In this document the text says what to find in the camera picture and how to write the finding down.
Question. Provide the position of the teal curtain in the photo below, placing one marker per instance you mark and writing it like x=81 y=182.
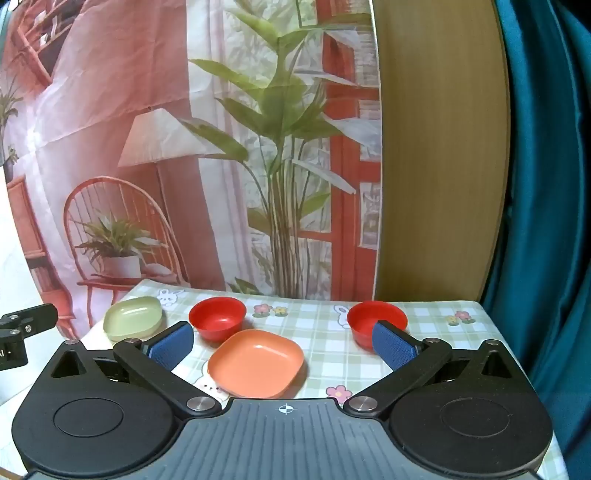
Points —
x=549 y=207

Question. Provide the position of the red bowl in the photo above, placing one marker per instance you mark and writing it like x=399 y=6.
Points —
x=364 y=318
x=217 y=316

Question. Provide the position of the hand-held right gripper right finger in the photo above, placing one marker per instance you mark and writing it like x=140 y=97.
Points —
x=392 y=346

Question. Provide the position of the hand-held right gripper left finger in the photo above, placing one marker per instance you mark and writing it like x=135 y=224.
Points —
x=173 y=346

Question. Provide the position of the wooden panel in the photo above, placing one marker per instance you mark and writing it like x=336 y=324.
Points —
x=443 y=161

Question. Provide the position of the printed backdrop cloth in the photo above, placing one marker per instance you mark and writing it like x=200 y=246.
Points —
x=207 y=207

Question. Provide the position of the checked tablecloth with bunny print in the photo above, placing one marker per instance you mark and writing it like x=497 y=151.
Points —
x=314 y=323

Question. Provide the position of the orange plate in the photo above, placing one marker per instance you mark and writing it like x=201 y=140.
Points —
x=256 y=362

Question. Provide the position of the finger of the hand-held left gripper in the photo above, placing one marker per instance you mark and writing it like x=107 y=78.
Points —
x=39 y=316

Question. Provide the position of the small green bowl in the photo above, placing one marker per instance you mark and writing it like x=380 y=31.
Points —
x=134 y=316

